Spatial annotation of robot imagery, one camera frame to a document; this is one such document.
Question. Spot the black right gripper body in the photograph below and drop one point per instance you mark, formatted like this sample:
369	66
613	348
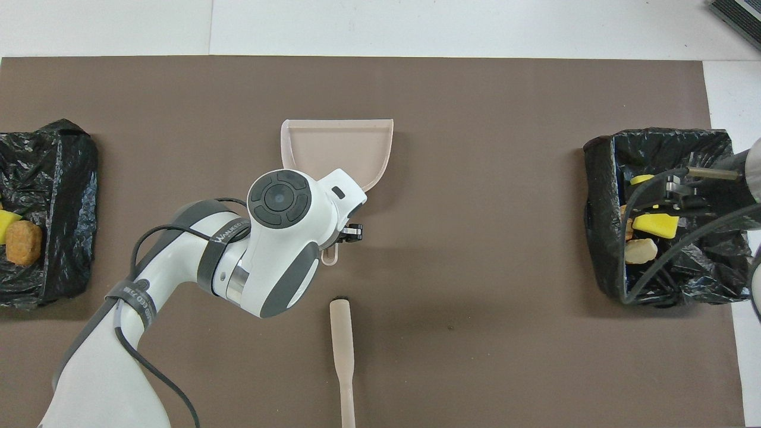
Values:
719	187

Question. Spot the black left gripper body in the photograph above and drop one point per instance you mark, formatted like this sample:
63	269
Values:
339	238

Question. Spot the notched yellow sponge piece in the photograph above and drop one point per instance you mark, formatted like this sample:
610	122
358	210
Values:
654	224

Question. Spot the striped orange bread chunk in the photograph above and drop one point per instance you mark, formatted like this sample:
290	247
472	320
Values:
627	229

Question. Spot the pale green sponge piece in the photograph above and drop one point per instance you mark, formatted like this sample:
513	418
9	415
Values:
641	251

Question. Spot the beige plastic dustpan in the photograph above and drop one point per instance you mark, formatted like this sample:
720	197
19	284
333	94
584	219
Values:
333	148

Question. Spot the beige hand brush black bristles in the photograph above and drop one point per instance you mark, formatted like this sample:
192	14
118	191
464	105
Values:
343	339

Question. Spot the brown oblong bread roll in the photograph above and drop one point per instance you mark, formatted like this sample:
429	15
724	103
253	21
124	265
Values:
24	242

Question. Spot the small yellow sponge piece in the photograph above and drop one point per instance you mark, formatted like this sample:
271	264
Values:
6	224

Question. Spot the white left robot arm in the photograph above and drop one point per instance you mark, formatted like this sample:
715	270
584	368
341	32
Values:
267	255

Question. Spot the bin with glossy black bag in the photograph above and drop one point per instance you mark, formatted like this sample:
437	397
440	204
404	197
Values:
672	279
53	178

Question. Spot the brown table mat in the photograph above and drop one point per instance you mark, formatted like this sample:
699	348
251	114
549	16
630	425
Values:
475	327

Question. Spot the dark ribbed panel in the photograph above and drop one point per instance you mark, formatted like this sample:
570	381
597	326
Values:
740	18

